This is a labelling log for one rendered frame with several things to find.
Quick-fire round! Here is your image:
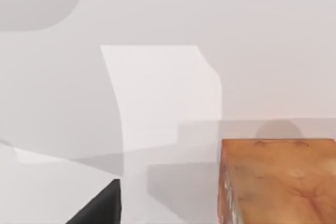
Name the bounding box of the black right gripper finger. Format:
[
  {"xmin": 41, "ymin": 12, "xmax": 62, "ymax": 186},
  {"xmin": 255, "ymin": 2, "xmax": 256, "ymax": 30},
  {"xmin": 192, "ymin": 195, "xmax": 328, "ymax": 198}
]
[{"xmin": 65, "ymin": 178, "xmax": 122, "ymax": 224}]

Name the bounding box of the orange wooden box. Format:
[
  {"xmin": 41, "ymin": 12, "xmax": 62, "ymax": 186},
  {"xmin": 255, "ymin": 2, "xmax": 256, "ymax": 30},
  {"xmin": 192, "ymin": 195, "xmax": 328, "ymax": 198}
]
[{"xmin": 217, "ymin": 138, "xmax": 336, "ymax": 224}]

